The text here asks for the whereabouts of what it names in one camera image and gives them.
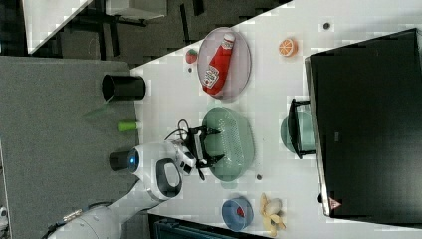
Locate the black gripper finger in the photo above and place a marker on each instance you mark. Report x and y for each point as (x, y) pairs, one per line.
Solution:
(212, 131)
(214, 159)

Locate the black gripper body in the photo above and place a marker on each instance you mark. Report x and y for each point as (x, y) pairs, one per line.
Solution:
(195, 143)

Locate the green plastic strainer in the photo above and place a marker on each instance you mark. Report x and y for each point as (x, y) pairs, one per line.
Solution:
(234, 141)

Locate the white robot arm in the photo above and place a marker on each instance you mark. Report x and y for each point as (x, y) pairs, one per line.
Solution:
(159, 168)

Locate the red ketchup bottle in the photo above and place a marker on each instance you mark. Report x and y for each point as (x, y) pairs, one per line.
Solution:
(217, 70)

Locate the small red toy in bowl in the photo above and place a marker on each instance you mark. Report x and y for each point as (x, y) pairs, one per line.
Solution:
(240, 212)

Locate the blue bowl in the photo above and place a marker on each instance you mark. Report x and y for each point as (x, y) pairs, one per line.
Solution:
(233, 221)

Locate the grey round plate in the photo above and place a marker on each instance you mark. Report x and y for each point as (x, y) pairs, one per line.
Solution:
(239, 69)

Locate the peeled banana toy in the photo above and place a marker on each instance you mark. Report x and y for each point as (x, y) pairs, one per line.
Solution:
(271, 209)

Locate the red toy strawberry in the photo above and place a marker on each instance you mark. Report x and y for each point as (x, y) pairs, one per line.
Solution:
(191, 56)

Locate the black cylinder lower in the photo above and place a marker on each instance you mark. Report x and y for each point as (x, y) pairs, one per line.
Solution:
(119, 160)

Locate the black cylinder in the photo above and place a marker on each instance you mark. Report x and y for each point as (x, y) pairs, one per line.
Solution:
(123, 88)
(119, 160)

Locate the green mug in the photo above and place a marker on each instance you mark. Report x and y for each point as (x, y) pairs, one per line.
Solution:
(306, 133)

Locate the black cylinder upper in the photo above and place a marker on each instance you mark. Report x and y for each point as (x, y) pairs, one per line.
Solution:
(123, 88)

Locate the orange slice toy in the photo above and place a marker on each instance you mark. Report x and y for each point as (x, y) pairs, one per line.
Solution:
(288, 47)

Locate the black toaster oven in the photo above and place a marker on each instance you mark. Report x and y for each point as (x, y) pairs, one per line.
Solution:
(365, 106)

